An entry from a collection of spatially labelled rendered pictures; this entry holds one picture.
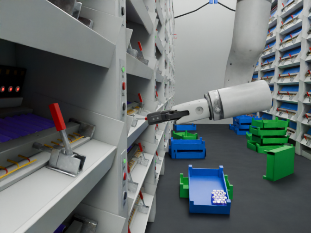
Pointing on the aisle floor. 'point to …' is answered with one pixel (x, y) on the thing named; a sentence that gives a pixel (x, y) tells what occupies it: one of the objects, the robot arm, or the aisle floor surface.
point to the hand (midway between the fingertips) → (155, 118)
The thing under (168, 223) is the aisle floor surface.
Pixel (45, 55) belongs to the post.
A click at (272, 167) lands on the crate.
